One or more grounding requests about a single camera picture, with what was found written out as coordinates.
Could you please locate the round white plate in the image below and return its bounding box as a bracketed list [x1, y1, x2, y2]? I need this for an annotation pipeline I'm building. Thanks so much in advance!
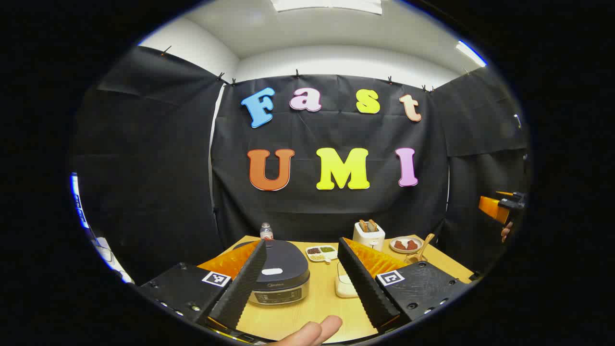
[389, 236, 423, 254]

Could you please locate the white toaster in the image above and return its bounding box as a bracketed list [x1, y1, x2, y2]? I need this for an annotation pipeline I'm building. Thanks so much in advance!
[353, 221, 386, 252]

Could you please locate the rectangular ceiling light panel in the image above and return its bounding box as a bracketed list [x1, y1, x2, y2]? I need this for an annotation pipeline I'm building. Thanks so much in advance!
[271, 0, 383, 15]
[455, 41, 487, 67]

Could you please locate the dark grey rice cooker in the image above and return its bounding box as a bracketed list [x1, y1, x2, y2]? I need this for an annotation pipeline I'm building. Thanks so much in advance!
[232, 239, 310, 306]

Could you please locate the clear plastic container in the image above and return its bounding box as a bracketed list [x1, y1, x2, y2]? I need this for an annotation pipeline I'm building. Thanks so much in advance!
[335, 261, 358, 298]

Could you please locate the black backdrop cloth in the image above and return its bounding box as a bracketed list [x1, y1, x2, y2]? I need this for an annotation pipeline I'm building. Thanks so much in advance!
[70, 46, 531, 284]

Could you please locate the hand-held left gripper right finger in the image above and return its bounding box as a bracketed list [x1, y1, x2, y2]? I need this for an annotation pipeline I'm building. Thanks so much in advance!
[338, 237, 469, 332]

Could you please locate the wooden spoon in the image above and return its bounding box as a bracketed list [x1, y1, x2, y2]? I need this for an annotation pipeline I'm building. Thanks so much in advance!
[414, 233, 435, 262]

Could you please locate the divided white condiment dish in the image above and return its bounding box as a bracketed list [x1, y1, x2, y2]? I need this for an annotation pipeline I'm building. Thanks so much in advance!
[306, 245, 338, 264]

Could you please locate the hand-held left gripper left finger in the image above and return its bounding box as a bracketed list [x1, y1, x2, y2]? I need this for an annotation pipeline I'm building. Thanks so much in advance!
[137, 239, 268, 332]

